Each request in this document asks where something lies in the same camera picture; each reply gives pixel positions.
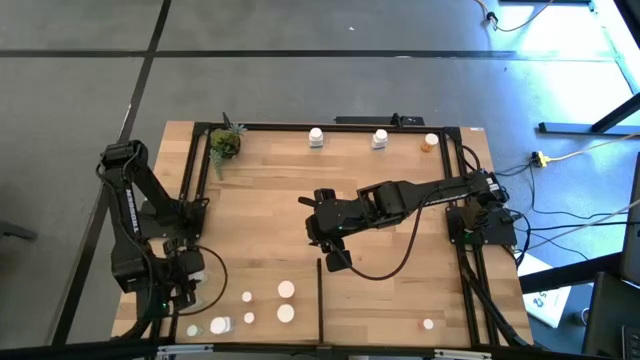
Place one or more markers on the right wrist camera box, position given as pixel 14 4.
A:
pixel 339 261

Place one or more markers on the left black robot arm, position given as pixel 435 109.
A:
pixel 132 210

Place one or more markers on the black rectangular bar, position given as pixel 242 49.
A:
pixel 370 120

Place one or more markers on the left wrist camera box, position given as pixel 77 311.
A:
pixel 190 261

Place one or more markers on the white medicine bottle blue label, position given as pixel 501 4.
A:
pixel 380 136
pixel 218 325
pixel 315 135

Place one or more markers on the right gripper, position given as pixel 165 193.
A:
pixel 330 220

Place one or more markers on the black computer case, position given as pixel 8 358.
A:
pixel 607 310

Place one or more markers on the black table-level camera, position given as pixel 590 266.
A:
pixel 324 351

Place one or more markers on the black aluminium table frame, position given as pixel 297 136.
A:
pixel 350 128

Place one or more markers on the black desk leg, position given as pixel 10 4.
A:
pixel 570 274
pixel 565 128

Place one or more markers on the green succulent plant in pot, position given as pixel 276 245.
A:
pixel 225 144

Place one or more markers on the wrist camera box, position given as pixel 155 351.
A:
pixel 190 261
pixel 339 261

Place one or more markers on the white printed paper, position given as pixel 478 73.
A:
pixel 545 305

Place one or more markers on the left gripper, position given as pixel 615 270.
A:
pixel 182 295

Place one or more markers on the grey chair base leg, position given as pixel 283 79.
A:
pixel 15 231

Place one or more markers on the silver aluminium bracket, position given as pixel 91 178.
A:
pixel 185 348
pixel 462 354

